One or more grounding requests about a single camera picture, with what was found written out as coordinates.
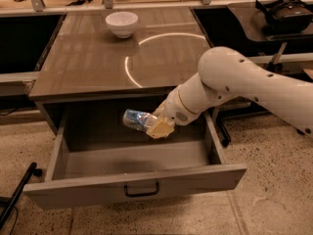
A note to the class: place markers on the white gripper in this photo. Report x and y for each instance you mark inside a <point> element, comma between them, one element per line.
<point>173,109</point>

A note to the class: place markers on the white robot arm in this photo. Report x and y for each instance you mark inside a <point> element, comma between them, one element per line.
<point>200,92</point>

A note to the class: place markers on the grey cabinet with glass top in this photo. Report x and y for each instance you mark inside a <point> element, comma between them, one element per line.
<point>87,62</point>

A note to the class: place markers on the open grey top drawer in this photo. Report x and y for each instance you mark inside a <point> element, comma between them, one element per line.
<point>95,155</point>

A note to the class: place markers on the white ceramic bowl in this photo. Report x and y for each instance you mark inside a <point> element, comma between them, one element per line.
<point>122,24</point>

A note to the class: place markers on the dark side table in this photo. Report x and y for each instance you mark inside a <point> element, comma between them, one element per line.
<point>243,33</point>

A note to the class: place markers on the black stand leg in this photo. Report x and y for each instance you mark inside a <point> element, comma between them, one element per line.
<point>8,203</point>

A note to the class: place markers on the black VR headset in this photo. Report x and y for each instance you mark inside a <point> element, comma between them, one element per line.
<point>286,16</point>

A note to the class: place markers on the black drawer handle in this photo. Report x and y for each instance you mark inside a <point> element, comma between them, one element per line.
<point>138,191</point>

